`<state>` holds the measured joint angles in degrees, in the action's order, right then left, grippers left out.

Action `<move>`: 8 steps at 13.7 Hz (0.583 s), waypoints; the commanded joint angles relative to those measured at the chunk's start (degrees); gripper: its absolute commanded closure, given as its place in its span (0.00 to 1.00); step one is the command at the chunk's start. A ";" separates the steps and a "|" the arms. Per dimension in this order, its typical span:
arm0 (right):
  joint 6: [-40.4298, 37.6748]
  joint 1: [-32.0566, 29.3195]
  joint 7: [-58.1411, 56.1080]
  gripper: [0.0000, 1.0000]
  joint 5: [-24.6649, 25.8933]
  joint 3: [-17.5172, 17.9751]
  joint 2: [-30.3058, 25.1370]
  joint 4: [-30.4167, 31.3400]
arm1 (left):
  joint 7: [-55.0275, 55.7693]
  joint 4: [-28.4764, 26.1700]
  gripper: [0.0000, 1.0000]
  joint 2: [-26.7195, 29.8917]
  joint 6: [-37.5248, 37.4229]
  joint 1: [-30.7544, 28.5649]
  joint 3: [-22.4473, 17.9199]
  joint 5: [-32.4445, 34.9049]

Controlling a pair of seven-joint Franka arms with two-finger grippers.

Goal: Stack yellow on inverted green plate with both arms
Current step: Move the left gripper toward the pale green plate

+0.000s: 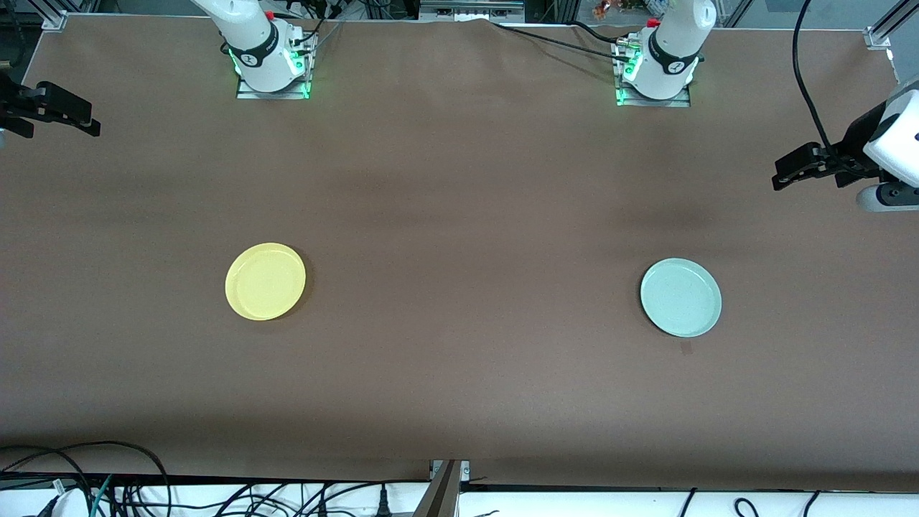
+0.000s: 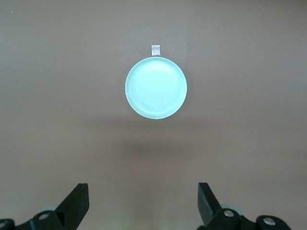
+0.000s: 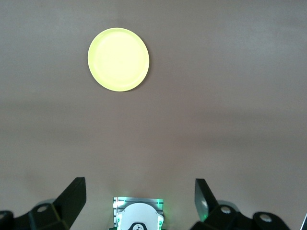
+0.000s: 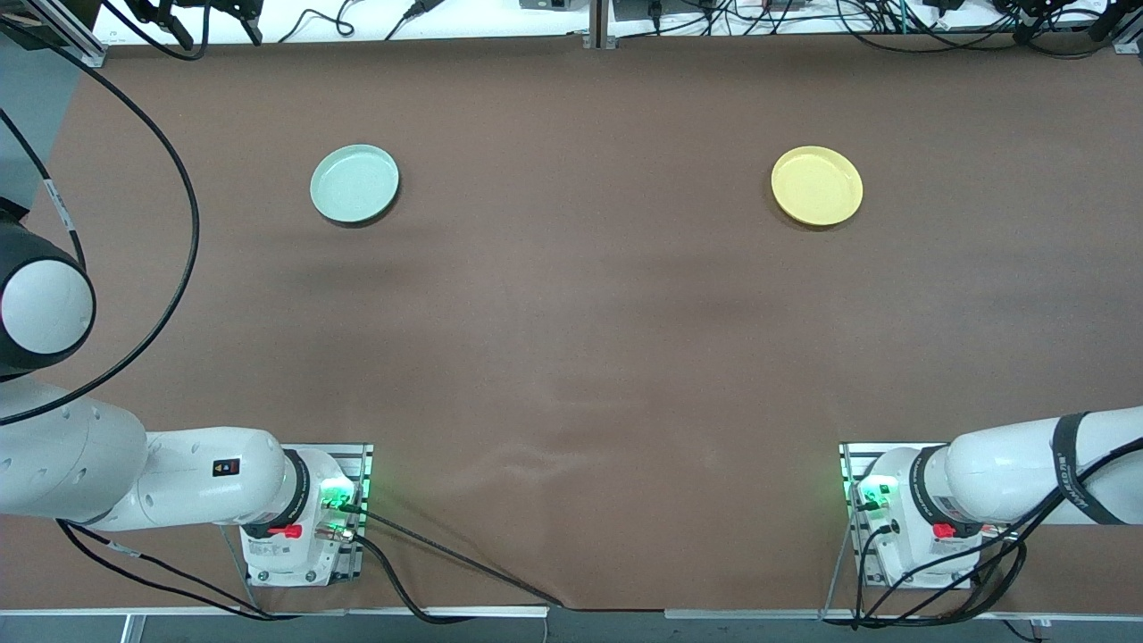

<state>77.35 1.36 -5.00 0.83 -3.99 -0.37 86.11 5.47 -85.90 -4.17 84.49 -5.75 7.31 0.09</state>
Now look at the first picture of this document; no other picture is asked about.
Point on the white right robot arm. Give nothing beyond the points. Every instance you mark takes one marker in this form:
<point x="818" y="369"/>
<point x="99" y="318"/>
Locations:
<point x="251" y="43"/>

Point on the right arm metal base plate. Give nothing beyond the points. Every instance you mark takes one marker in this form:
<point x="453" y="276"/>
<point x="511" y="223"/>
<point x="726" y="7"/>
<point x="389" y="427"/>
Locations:
<point x="301" y="85"/>

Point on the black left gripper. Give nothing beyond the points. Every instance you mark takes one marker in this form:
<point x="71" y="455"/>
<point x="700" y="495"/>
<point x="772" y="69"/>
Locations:
<point x="855" y="146"/>

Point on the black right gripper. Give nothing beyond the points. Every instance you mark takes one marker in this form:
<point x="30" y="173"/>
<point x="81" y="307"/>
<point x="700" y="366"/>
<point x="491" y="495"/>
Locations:
<point x="16" y="101"/>

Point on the yellow round plate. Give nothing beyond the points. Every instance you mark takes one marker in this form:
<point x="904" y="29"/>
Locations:
<point x="266" y="281"/>

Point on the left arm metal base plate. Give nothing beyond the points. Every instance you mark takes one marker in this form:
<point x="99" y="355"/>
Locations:
<point x="682" y="100"/>

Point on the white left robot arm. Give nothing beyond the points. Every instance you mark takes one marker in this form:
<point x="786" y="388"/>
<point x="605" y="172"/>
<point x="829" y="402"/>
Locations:
<point x="668" y="50"/>

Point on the grey metal rail bracket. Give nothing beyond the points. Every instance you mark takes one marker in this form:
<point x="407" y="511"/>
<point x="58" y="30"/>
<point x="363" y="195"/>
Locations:
<point x="470" y="8"/>

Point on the grey aluminium post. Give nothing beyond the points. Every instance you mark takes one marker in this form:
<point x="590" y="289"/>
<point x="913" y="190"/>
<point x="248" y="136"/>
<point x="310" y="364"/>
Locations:
<point x="441" y="495"/>

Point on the pale green round plate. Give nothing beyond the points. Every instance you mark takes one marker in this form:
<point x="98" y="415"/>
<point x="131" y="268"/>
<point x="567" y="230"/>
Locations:
<point x="680" y="298"/>

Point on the brown table cover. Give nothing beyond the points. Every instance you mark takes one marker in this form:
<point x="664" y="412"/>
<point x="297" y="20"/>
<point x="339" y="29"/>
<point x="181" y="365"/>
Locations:
<point x="459" y="395"/>

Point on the aluminium frame corner profile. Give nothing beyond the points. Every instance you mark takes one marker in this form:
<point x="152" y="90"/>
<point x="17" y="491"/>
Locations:
<point x="879" y="36"/>
<point x="54" y="20"/>

